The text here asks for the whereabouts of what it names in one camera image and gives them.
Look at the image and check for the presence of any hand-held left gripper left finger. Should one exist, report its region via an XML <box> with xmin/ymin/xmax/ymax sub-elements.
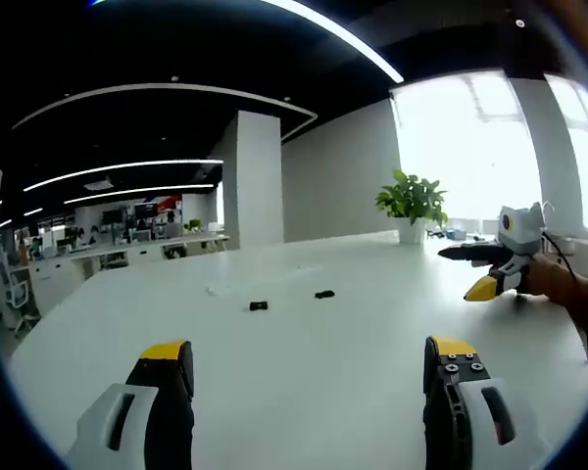
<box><xmin>63</xmin><ymin>339</ymin><xmax>196</xmax><ymax>470</ymax></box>

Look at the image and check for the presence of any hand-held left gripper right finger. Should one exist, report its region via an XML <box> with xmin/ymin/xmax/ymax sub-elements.
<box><xmin>422</xmin><ymin>335</ymin><xmax>555</xmax><ymax>470</ymax></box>

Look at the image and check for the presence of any person's right hand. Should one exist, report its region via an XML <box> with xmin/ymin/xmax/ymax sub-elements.
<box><xmin>523</xmin><ymin>254</ymin><xmax>578</xmax><ymax>303</ymax></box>

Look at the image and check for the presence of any white plant pot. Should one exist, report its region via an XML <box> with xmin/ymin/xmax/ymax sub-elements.
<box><xmin>396</xmin><ymin>217</ymin><xmax>427</xmax><ymax>245</ymax></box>

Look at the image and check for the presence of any green leafy plant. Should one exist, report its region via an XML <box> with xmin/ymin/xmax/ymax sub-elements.
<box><xmin>374</xmin><ymin>169</ymin><xmax>450</xmax><ymax>229</ymax></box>

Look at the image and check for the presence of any white office chair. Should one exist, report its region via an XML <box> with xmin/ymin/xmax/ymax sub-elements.
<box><xmin>0</xmin><ymin>258</ymin><xmax>41</xmax><ymax>340</ymax></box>

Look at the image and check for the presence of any row of white office desks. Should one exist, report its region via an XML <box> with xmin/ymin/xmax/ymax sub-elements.
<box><xmin>28</xmin><ymin>233</ymin><xmax>231</xmax><ymax>295</ymax></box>

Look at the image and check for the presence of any straight ceiling light strip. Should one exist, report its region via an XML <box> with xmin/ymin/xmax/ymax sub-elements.
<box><xmin>23</xmin><ymin>159</ymin><xmax>224</xmax><ymax>193</ymax></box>
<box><xmin>63</xmin><ymin>183</ymin><xmax>216</xmax><ymax>206</ymax></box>

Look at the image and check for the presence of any long bright ceiling light strip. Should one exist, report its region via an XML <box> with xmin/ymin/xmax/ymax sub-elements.
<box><xmin>263</xmin><ymin>0</ymin><xmax>406</xmax><ymax>83</ymax></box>

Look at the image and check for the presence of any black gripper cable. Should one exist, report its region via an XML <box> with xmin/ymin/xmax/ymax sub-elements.
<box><xmin>540</xmin><ymin>229</ymin><xmax>588</xmax><ymax>366</ymax></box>

